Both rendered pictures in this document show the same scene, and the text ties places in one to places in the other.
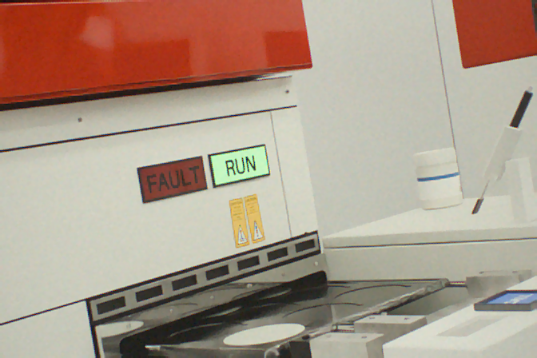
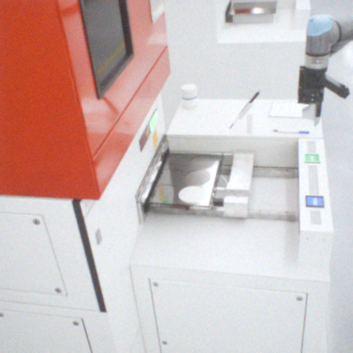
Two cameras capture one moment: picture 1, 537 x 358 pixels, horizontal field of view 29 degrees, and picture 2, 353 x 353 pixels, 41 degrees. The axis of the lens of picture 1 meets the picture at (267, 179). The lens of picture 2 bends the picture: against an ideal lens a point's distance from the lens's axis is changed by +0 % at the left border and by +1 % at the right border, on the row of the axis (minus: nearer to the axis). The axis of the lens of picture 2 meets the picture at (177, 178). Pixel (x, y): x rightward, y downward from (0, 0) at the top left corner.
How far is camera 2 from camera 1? 1.03 m
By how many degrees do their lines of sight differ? 41
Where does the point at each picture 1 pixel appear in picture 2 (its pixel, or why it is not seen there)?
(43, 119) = not seen: hidden behind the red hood
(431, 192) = (189, 104)
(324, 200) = not seen: hidden behind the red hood
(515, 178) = (249, 120)
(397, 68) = not seen: outside the picture
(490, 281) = (243, 155)
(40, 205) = (126, 171)
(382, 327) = (238, 190)
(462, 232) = (228, 136)
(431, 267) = (214, 146)
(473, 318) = (309, 212)
